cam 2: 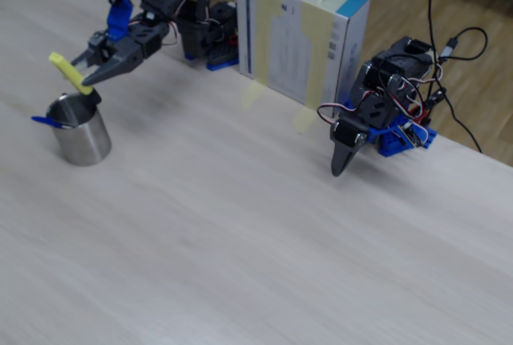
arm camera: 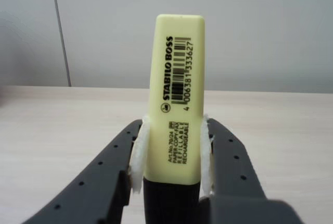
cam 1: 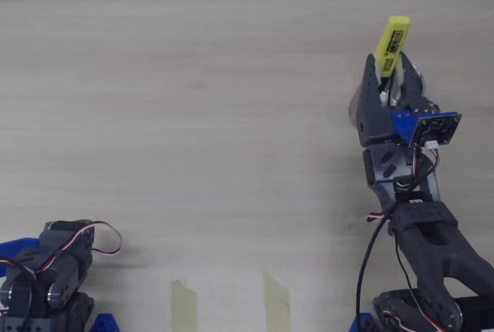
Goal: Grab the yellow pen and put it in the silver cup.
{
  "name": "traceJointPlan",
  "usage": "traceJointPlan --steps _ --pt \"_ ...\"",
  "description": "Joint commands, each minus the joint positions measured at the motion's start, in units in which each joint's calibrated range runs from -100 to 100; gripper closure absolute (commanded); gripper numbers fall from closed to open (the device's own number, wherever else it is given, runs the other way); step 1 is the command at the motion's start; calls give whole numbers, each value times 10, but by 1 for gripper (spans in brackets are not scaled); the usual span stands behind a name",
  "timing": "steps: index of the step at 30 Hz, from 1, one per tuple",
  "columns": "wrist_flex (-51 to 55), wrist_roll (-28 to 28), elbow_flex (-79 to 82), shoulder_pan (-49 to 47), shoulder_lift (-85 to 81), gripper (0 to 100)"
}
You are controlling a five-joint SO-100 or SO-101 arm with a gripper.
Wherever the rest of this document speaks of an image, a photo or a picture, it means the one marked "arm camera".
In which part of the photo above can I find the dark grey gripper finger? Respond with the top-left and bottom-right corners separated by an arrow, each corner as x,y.
24,114 -> 150,224
199,114 -> 268,200

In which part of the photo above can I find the yellow highlighter with black cap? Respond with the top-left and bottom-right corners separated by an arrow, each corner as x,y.
142,14 -> 206,224

